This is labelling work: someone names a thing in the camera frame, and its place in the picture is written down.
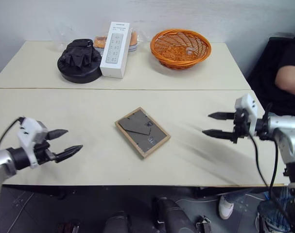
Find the wooden picture frame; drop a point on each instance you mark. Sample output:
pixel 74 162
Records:
pixel 142 132

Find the clear plastic container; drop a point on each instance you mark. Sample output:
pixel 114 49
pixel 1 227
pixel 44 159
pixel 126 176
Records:
pixel 59 38

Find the brown bread in wrapper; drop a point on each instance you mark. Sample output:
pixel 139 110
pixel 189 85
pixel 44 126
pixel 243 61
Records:
pixel 133 40
pixel 99 42

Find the black round disc base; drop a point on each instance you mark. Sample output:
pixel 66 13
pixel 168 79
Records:
pixel 79 72

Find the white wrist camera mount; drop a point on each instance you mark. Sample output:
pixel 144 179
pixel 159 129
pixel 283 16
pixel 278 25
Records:
pixel 30 131
pixel 249 106

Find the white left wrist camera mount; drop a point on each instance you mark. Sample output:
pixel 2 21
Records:
pixel 30 131

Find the person bare forearm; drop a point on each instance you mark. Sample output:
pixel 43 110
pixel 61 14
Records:
pixel 289 81

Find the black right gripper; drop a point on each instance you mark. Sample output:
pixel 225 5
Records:
pixel 241 125

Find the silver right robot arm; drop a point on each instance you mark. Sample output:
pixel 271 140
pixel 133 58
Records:
pixel 285 136

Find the dark metal bracket shape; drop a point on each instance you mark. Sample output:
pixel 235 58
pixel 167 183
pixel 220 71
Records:
pixel 203 224

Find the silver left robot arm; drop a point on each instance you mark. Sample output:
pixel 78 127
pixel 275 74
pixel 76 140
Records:
pixel 1 160

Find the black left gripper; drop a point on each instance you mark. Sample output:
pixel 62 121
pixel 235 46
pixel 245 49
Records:
pixel 43 153

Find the person in black shirt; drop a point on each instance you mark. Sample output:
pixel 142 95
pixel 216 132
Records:
pixel 290 48

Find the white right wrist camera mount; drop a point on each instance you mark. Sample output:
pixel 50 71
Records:
pixel 249 106

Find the white power strip box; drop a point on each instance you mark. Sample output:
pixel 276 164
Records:
pixel 115 48

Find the large dark rounded shape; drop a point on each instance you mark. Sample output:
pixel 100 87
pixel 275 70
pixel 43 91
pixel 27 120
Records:
pixel 174 216

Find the black fabric gloves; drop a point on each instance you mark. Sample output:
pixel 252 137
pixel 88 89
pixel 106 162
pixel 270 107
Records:
pixel 78 53

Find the small clear plastic piece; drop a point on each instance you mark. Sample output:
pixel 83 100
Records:
pixel 190 51

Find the white shoe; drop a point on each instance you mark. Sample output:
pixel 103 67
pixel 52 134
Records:
pixel 225 208

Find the orange woven basket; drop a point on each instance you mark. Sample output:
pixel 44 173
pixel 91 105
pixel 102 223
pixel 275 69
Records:
pixel 180 48

